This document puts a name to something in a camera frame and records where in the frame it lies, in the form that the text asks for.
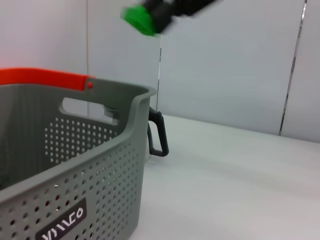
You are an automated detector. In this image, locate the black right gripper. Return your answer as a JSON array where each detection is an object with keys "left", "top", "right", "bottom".
[{"left": 141, "top": 0, "right": 225, "bottom": 35}]

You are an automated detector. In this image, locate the green toy brick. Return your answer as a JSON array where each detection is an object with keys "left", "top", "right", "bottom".
[{"left": 119, "top": 4, "right": 162, "bottom": 39}]

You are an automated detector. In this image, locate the grey perforated storage bin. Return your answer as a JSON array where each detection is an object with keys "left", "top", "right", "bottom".
[{"left": 0, "top": 76, "right": 158, "bottom": 240}]

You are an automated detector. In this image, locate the glass teapot with black handle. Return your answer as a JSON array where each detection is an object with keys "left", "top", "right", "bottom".
[{"left": 102, "top": 106, "right": 170, "bottom": 158}]

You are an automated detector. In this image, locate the orange bin handle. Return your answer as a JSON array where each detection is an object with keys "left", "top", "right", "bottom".
[{"left": 0, "top": 67, "right": 97, "bottom": 92}]

